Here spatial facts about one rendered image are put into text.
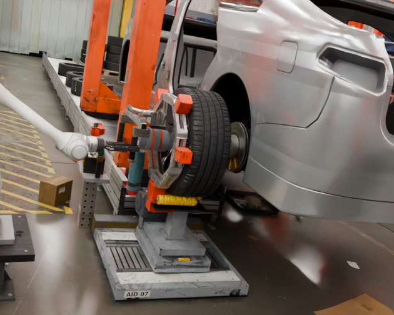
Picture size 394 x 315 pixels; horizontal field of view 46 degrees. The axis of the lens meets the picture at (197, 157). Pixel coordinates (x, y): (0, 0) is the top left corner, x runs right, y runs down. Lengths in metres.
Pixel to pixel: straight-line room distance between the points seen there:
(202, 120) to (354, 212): 0.93
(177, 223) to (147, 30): 1.26
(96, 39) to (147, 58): 1.93
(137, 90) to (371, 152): 1.64
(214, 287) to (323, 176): 1.08
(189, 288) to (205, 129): 0.94
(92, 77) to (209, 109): 2.60
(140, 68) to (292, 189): 1.42
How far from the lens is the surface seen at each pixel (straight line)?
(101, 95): 5.15
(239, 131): 2.96
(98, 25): 5.05
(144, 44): 3.16
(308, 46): 2.28
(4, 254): 2.51
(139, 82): 3.18
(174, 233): 3.03
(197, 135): 2.57
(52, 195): 3.86
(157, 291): 2.78
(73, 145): 2.32
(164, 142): 2.77
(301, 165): 2.21
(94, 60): 5.07
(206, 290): 2.89
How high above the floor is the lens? 1.47
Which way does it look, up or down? 14 degrees down
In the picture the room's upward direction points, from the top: 11 degrees clockwise
